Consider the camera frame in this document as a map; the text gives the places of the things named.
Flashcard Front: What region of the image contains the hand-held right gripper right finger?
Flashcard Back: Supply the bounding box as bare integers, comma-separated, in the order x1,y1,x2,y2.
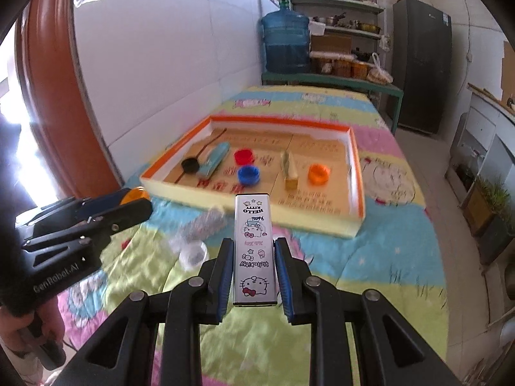
274,237,461,386

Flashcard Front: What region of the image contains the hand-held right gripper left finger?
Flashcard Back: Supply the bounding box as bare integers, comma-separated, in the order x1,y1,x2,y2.
60,238,235,386

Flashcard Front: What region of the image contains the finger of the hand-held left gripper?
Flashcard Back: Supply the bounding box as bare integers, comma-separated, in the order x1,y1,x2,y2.
40,188,134,220
22,198,154,251

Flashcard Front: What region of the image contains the orange bottle cap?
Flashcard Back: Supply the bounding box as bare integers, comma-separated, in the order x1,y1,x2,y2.
123,187,150,204
308,163,331,183

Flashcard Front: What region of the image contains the white cartoon print tin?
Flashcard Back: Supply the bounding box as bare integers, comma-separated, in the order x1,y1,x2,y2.
233,194,278,306

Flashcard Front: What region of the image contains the blue bottle cap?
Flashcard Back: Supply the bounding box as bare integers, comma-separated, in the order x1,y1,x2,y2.
237,166,260,186

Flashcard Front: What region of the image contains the orange rimmed box tray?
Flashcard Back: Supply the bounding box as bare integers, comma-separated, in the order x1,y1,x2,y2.
139,115,366,240

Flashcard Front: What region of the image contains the person's left hand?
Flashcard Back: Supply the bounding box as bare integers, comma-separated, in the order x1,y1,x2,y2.
0,301,65,357

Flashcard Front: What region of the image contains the clear plastic bottle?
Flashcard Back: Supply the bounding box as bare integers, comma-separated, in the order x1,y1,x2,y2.
177,205,226,246

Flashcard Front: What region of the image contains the gold printed cardboard sheet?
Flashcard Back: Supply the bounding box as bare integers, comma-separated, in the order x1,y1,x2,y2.
173,129,355,220

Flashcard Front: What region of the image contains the gold bar shaped box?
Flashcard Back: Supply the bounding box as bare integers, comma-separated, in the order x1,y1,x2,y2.
280,149,300,190

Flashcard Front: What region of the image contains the crate of green plants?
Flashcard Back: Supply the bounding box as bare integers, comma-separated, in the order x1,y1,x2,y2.
469,177,511,236

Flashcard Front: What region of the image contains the dark green bin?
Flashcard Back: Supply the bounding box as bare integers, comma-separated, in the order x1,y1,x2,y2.
481,213,515,266

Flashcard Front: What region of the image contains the plastic bag of food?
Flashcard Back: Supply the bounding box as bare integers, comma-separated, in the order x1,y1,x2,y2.
368,53,393,85

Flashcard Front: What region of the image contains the blue water jug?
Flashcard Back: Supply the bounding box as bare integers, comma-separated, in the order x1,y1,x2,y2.
261,0,311,74

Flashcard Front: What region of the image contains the brown cardboard box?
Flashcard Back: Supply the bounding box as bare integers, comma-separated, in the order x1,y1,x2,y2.
311,34,352,54

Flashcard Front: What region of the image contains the white kitchen counter cabinet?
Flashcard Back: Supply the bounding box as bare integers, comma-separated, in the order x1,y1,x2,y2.
445,84,515,266

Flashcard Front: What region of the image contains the dark grey refrigerator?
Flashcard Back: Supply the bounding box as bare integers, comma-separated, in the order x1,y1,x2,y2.
392,0,452,135

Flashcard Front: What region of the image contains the white shelf unit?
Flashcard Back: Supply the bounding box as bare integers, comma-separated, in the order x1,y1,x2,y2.
285,0,387,77

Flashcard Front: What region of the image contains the orange door frame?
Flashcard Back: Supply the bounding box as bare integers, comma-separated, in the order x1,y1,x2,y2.
16,0,133,199

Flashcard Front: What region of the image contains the cardboard wall panel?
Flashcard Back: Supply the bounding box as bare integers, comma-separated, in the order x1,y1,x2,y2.
501,40,515,101

